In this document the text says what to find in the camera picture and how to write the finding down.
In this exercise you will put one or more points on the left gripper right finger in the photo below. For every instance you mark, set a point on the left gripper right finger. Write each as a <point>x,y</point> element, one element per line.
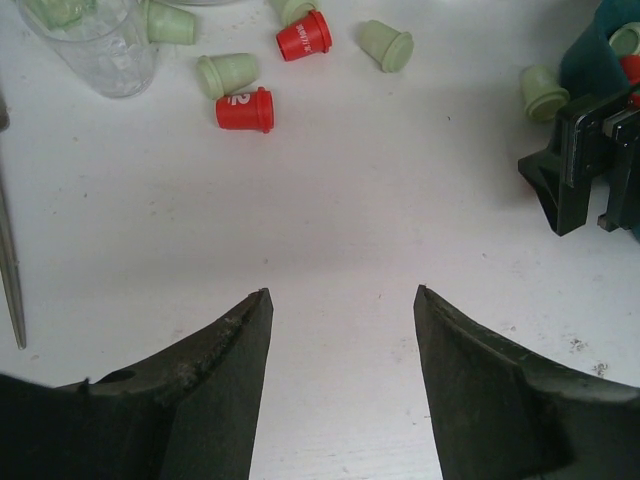
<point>500,411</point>

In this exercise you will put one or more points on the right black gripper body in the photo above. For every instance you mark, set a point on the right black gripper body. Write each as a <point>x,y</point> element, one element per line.
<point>599,137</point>

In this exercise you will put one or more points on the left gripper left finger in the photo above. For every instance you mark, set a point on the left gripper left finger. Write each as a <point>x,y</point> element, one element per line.
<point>189,411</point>

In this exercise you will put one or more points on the green capsule far left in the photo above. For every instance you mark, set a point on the green capsule far left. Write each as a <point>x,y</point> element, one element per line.
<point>226,74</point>

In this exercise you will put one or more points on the red capsule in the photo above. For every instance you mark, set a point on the red capsule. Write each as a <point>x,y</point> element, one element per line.
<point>246,111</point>
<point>307,36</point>

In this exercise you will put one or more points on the silver fork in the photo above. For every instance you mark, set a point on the silver fork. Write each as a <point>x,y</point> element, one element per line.
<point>10,275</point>

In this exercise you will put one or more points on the green capsule upper right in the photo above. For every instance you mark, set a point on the green capsule upper right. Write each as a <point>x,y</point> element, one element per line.
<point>542,94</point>

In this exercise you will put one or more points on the green capsule by plate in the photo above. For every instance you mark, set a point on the green capsule by plate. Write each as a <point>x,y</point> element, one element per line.
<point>290,11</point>

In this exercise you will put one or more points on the green capsule top middle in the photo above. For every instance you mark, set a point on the green capsule top middle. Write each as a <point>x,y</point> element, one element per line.
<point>390,48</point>

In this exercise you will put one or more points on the teal plastic storage basket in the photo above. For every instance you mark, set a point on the teal plastic storage basket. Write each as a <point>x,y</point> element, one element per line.
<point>590,66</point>

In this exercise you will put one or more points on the clear glass cup left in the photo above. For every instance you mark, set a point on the clear glass cup left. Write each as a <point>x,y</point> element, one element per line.
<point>105,43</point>

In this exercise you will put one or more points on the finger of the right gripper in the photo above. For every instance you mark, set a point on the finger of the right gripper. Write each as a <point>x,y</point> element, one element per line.
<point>550,190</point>

